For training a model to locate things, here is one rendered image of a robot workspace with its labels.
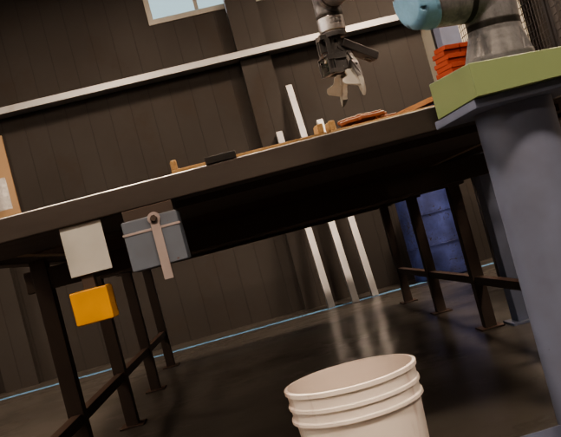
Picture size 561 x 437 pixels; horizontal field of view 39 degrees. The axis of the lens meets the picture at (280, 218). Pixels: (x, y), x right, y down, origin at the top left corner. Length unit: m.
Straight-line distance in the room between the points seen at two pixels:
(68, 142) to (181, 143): 1.06
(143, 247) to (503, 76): 0.89
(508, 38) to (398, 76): 6.29
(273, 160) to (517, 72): 0.60
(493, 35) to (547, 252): 0.47
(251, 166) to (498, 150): 0.57
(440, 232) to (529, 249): 5.46
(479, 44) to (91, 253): 1.01
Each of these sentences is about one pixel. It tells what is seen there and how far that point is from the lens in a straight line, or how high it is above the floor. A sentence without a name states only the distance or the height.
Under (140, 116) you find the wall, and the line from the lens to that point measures 7.74.
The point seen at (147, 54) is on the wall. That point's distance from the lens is 7.87.
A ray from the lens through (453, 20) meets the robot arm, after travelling 1.78.
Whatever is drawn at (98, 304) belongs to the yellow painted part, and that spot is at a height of 0.66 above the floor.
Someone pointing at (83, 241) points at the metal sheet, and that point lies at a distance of 1.94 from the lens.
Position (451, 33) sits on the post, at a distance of 4.14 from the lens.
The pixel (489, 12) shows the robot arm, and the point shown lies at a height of 1.05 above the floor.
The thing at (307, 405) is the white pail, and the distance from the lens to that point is 1.71.
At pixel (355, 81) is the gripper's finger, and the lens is 2.20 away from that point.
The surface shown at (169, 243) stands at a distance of 1.89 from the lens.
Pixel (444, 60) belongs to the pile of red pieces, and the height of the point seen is 1.19.
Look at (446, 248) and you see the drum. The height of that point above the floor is 0.25.
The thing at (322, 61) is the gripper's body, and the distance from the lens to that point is 2.25.
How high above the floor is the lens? 0.69
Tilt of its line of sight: 2 degrees up
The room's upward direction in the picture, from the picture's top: 15 degrees counter-clockwise
